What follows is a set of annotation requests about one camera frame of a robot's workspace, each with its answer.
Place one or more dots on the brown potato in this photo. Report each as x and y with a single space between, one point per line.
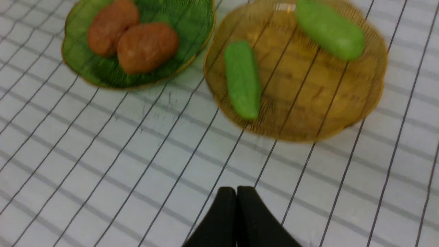
145 47
109 25

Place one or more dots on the white grid table mat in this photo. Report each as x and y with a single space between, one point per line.
84 167

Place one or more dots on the green glass plate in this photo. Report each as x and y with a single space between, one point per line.
193 20

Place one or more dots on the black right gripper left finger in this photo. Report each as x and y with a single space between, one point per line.
217 229

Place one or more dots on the amber glass plate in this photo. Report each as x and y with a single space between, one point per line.
308 94

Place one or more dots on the green bitter gourd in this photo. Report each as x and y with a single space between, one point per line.
330 30
244 87

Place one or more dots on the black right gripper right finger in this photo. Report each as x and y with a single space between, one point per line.
256 225

